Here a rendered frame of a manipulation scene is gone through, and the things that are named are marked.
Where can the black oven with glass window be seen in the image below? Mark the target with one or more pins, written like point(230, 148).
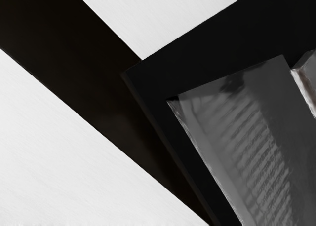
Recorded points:
point(197, 70)

